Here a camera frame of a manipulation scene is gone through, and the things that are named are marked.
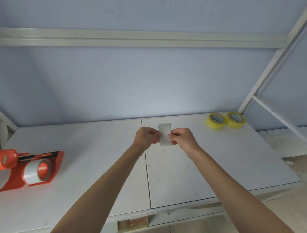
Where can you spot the person's right hand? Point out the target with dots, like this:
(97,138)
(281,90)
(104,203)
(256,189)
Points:
(185,140)

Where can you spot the person's left hand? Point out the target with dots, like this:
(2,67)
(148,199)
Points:
(145,138)

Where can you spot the person's right thumb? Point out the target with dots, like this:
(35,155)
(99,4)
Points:
(173,134)

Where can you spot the person's left thumb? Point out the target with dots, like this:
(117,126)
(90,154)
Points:
(154,131)

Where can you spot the clear tape roll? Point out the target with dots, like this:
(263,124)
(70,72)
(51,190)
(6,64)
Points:
(165,136)

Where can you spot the person's left forearm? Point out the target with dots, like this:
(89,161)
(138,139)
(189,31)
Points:
(103,189)

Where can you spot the person's right forearm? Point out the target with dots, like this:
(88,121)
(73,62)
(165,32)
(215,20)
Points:
(236,194)

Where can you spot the yellow tape roll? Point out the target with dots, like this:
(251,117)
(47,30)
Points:
(236,119)
(215,121)

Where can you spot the white foam sheet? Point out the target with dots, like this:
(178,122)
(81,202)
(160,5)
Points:
(283,141)

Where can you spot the white tape roll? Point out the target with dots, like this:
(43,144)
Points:
(36,171)

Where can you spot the orange tape dispenser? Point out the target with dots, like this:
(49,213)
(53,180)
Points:
(30,168)

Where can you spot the white metal shelf frame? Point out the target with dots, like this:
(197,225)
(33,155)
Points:
(153,39)

